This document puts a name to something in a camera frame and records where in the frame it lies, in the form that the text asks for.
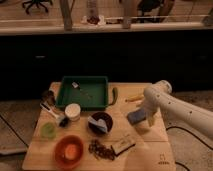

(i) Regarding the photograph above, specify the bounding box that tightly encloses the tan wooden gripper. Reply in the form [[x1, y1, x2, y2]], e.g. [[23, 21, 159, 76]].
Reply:
[[137, 100, 158, 127]]

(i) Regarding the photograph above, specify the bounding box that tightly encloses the blue grey sponge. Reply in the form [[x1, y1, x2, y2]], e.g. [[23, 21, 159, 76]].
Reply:
[[127, 109, 146, 125]]

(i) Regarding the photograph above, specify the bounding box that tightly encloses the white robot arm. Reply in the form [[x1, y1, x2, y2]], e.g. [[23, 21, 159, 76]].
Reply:
[[141, 80, 213, 140]]

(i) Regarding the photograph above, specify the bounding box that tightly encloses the white plastic cup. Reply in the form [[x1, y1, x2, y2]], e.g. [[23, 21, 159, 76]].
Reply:
[[65, 103, 81, 121]]

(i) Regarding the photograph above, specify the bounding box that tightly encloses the green plastic cup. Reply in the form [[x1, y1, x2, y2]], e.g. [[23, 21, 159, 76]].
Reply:
[[40, 122, 56, 139]]

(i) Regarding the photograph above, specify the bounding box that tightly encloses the green pepper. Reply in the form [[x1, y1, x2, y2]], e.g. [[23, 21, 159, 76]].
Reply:
[[109, 87, 118, 106]]

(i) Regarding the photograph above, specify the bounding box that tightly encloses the dark brown bowl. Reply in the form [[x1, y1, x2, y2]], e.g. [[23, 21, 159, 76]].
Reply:
[[88, 112, 113, 135]]

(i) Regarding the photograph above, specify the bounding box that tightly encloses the wooden block eraser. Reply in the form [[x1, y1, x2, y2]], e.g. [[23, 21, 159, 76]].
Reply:
[[111, 135, 136, 156]]

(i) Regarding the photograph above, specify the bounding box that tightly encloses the blue white crumpled cloth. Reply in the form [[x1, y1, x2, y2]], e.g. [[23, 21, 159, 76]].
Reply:
[[88, 116, 108, 134]]

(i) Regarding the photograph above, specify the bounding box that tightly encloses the green plastic tray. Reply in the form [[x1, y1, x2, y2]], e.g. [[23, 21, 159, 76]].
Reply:
[[56, 76, 108, 111]]

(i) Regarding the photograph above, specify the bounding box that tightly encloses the small silver item in tray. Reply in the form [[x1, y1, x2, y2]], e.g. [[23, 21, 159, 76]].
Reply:
[[72, 82, 79, 89]]

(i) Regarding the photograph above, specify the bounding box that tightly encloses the orange plastic bowl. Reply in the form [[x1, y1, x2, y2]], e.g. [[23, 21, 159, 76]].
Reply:
[[53, 135, 84, 171]]

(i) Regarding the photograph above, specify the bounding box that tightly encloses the black office chair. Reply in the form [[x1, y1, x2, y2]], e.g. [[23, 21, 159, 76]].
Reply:
[[22, 0, 53, 14]]

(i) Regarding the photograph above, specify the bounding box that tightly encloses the black cable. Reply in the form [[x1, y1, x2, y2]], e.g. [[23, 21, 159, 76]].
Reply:
[[165, 125, 213, 171]]

